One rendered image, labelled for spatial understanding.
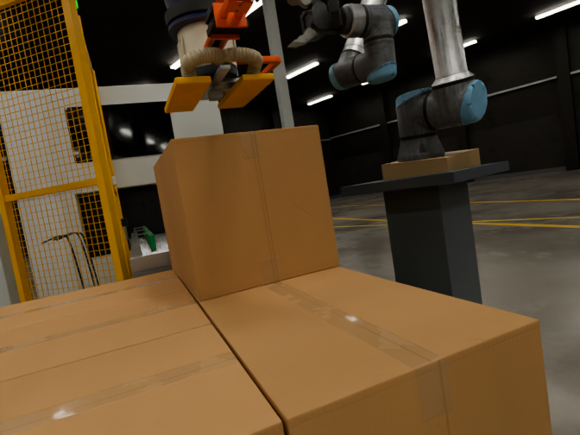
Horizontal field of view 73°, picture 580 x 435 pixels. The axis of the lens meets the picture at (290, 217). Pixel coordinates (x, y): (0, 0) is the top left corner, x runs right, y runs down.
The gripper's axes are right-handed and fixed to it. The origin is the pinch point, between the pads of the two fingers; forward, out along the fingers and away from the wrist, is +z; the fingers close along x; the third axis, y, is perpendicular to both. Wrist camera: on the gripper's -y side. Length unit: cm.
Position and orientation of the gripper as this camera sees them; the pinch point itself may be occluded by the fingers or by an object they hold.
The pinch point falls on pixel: (283, 16)
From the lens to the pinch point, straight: 118.3
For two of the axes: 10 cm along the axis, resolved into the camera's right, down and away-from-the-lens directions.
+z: -9.1, 1.8, -3.7
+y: -3.8, -0.1, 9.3
